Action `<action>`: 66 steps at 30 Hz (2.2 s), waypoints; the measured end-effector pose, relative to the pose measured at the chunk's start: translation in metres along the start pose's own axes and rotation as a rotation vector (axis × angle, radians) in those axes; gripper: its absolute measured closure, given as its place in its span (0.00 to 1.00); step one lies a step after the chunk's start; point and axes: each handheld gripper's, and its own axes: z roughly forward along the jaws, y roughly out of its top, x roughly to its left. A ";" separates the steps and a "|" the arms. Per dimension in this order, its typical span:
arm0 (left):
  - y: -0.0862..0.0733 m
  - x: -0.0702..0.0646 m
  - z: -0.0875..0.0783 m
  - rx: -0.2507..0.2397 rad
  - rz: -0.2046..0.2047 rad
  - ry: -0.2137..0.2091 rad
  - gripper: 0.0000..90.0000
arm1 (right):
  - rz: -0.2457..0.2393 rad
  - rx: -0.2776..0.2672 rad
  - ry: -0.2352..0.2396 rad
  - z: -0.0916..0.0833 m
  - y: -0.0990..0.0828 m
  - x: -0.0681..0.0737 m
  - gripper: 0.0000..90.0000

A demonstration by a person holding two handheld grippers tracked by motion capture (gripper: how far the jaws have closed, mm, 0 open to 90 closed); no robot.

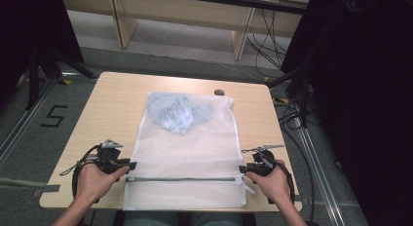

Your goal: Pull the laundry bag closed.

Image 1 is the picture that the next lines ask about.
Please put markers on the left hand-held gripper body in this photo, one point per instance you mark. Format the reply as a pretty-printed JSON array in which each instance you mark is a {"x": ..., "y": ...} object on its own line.
[{"x": 108, "y": 156}]

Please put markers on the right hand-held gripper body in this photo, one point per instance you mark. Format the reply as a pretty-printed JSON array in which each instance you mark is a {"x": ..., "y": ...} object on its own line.
[{"x": 263, "y": 166}]

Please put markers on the white mesh laundry bag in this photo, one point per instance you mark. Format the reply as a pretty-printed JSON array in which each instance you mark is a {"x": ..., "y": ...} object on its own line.
[{"x": 188, "y": 154}]

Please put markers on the person's right hand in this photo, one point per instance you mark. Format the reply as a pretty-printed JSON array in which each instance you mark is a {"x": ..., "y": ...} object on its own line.
[{"x": 276, "y": 185}]

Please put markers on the person's left hand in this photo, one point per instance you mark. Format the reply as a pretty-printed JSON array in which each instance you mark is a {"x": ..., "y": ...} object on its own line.
[{"x": 92, "y": 183}]

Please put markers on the light blue garment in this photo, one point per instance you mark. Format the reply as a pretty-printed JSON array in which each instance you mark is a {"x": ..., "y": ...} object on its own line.
[{"x": 172, "y": 114}]

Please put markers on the black metal stand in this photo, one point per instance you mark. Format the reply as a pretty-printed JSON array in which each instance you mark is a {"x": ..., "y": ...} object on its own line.
[
  {"x": 34, "y": 76},
  {"x": 303, "y": 99}
]

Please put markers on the dark round table grommet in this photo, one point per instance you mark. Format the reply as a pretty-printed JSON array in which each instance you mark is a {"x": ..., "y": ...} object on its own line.
[{"x": 219, "y": 92}]

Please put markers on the black curtain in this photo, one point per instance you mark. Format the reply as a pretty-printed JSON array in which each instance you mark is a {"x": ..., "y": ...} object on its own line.
[
  {"x": 363, "y": 89},
  {"x": 29, "y": 28}
]

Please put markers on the light wooden desk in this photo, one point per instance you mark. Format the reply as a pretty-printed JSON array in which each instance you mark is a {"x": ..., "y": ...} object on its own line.
[{"x": 181, "y": 13}]

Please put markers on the metal floor rail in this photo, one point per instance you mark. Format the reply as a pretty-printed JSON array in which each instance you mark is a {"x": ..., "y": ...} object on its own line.
[
  {"x": 319, "y": 174},
  {"x": 22, "y": 120}
]

